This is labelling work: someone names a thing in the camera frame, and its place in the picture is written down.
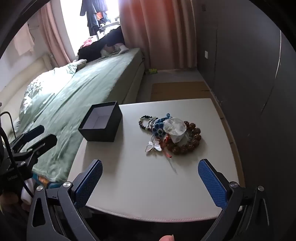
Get silver butterfly brooch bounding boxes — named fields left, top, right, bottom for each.
left=145, top=140, right=162, bottom=153

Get flat brown cardboard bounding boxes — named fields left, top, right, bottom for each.
left=150, top=81, right=212, bottom=102

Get narrow pink curtain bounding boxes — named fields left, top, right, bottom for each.
left=38, top=2, right=73, bottom=68

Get red cord bracelet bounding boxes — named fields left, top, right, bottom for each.
left=162, top=136, right=174, bottom=159

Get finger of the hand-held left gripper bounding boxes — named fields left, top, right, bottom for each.
left=11, top=134, right=57, bottom=168
left=11, top=125, right=45, bottom=149

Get brown bead bracelet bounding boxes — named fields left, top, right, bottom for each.
left=167, top=120, right=202, bottom=156

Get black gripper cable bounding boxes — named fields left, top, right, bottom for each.
left=0, top=112, right=18, bottom=149

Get black jewelry box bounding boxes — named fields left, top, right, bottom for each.
left=78, top=101, right=123, bottom=142

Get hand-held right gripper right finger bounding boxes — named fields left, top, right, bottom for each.
left=198, top=159, right=270, bottom=241

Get wide pink curtain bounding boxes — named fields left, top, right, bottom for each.
left=118, top=0, right=200, bottom=70

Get black bead bracelet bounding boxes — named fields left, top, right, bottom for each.
left=139, top=115, right=158, bottom=131

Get small pink object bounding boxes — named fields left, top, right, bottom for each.
left=163, top=118, right=187, bottom=143

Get light green floral quilt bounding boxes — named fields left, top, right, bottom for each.
left=14, top=59, right=87, bottom=130

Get dark hanging clothes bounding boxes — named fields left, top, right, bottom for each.
left=80, top=0, right=121, bottom=36

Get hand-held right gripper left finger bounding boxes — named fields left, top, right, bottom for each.
left=26, top=159, right=103, bottom=241

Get bed with green sheet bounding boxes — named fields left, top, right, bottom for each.
left=0, top=47, right=146, bottom=183

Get white hanging cloth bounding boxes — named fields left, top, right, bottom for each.
left=13, top=25, right=36, bottom=56

